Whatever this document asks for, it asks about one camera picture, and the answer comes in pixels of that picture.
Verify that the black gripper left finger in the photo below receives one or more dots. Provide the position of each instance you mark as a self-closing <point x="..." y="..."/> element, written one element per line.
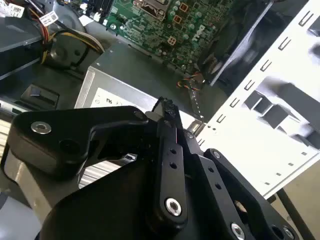
<point x="50" y="140"/>

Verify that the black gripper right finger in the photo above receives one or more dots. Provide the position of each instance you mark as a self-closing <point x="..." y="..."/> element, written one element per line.
<point x="212" y="180"/>

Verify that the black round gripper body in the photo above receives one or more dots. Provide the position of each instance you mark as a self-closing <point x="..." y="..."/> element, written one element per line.
<point x="100" y="212"/>

